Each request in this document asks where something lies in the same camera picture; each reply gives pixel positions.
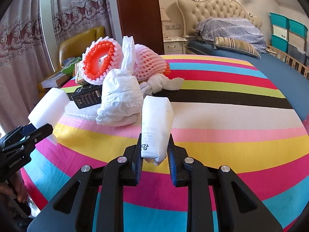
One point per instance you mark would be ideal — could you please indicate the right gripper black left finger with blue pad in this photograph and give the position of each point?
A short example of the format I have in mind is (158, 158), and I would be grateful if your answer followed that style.
(92, 198)

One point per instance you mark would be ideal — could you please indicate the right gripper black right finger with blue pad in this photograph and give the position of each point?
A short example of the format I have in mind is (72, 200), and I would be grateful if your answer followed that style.
(217, 193)

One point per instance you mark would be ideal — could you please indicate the person's left hand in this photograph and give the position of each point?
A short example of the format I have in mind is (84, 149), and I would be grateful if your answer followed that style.
(18, 187)

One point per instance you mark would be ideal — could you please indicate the pink lace curtain right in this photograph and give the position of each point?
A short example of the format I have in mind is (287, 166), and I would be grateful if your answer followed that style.
(72, 17)

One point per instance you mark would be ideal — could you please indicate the yellow leather armchair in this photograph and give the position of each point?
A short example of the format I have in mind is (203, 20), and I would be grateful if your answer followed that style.
(76, 46)

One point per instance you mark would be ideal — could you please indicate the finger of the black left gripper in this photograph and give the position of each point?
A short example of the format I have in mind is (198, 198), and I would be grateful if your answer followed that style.
(32, 135)

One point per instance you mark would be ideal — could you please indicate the white plastic bag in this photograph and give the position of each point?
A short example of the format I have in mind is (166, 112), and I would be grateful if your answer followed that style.
(122, 98)

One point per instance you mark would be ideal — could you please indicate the white bedside cabinet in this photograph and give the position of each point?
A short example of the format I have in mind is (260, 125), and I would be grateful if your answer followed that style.
(174, 45)

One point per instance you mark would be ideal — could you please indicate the lilac patterned pillow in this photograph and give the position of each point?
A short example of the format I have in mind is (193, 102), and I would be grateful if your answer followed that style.
(232, 27)

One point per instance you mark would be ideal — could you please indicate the white flat box on armchair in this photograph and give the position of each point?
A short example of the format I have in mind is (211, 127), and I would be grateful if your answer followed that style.
(55, 80)

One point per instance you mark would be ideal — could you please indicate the pink lace curtain left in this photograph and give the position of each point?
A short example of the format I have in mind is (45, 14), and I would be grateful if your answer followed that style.
(23, 62)

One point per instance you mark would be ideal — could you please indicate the pink lace curtain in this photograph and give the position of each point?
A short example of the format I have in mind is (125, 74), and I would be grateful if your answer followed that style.
(72, 17)
(23, 62)

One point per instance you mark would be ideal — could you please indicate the green plastic bag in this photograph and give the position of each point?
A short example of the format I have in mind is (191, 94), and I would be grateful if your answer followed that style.
(69, 65)

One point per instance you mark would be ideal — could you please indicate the white paper milk carton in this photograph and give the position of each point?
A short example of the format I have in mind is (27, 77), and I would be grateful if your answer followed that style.
(157, 119)

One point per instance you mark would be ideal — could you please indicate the stacked teal storage boxes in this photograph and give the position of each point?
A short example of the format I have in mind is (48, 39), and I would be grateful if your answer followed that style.
(289, 36)

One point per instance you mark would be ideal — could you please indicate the knotted white tissue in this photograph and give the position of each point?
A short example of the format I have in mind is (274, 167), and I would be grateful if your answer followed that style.
(159, 82)

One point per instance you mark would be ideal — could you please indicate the blue bed sheet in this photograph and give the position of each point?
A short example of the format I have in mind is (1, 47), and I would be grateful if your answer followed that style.
(292, 84)

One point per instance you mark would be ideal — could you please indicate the pink orange foam fruit net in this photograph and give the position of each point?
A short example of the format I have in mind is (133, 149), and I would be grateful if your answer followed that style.
(100, 58)

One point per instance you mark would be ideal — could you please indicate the small brown cardboard box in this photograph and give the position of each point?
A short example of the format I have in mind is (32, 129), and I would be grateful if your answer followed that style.
(78, 77)

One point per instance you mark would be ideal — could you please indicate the dark red wooden wardrobe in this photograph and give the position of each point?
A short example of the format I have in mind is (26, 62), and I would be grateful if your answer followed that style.
(141, 19)

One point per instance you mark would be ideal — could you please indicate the striped brown cushion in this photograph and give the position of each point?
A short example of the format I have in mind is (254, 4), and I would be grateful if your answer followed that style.
(235, 45)

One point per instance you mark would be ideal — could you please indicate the beige tufted headboard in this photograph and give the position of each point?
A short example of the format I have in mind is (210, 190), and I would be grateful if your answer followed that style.
(195, 11)

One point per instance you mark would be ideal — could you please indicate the wooden crib rail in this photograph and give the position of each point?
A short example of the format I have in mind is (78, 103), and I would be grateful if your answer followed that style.
(292, 62)

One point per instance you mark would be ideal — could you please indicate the black product box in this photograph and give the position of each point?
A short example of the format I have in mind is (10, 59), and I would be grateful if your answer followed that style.
(87, 95)

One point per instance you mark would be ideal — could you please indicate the white foam block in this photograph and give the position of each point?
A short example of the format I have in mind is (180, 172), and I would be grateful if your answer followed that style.
(49, 109)

